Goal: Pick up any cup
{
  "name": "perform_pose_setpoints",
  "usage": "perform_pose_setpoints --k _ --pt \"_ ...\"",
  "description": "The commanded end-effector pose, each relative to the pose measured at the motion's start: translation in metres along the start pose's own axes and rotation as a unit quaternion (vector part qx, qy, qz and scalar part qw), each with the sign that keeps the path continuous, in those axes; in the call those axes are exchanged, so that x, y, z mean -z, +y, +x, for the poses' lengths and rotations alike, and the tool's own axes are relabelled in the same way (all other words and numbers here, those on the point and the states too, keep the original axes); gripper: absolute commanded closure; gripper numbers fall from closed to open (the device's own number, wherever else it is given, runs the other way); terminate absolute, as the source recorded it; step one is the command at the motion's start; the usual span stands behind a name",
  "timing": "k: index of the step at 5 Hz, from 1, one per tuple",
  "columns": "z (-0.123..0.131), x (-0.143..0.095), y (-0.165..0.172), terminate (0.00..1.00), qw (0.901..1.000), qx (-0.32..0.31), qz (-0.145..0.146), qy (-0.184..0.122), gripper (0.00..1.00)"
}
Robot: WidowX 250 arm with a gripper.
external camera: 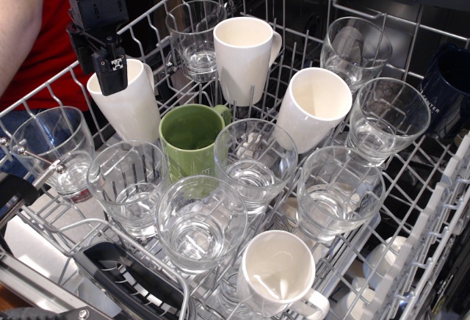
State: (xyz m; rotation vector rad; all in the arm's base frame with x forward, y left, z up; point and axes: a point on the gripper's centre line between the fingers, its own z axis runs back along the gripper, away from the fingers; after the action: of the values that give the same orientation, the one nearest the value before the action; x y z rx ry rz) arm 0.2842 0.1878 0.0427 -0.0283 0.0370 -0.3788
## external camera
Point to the clear glass back right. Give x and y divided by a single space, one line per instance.
356 50

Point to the clear glass far left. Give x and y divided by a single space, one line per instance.
60 133

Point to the green ceramic mug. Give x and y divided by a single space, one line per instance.
187 134

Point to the clear glass front centre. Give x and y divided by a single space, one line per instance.
201 221

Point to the clear glass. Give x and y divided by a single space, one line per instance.
356 50
257 158
387 116
201 221
60 133
191 25
128 179
338 191

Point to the dark blue mug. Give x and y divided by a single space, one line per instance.
445 87

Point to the white mug front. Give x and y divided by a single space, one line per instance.
277 273

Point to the grey wire dishwasher rack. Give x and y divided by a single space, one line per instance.
413 255

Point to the person forearm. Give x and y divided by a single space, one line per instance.
21 21

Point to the white mug centre right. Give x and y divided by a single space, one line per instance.
315 102

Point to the tall white mug back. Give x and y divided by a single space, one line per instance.
245 48

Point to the red shirt person torso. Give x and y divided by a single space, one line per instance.
38 79

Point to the black clamp with metal screw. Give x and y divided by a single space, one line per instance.
17 192

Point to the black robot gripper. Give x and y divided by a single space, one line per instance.
97 22

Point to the white mug under gripper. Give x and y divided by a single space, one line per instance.
132 112

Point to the clear glass front right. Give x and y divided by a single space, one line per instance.
338 191

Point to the clear glass back left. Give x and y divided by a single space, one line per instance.
191 25

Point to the clear glass front left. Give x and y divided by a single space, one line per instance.
128 179

